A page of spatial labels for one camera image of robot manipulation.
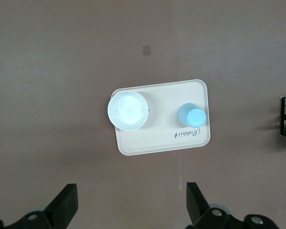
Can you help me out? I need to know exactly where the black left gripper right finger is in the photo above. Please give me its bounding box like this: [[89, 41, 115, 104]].
[[185, 182, 236, 229]]

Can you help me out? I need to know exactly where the light blue cup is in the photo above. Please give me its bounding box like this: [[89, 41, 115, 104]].
[[177, 102, 207, 128]]

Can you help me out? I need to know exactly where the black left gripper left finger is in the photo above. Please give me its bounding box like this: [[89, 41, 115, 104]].
[[16, 183, 78, 229]]

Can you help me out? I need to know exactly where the white bowl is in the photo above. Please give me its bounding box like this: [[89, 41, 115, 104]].
[[107, 90, 149, 131]]

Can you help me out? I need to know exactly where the beige tray with Rabbit print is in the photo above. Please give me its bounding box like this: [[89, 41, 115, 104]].
[[110, 79, 212, 156]]

